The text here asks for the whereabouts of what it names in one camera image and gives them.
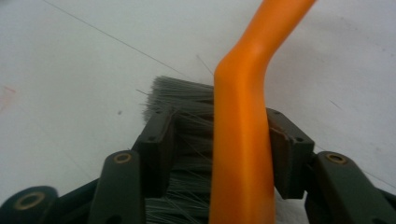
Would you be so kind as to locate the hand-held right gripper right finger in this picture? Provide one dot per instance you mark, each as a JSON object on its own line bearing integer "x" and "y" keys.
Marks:
{"x": 291, "y": 155}

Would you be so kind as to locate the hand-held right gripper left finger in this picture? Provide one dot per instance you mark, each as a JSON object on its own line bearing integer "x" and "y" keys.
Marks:
{"x": 157, "y": 149}

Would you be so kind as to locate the orange brush with grey bristles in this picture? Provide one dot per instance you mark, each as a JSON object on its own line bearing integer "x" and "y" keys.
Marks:
{"x": 243, "y": 140}

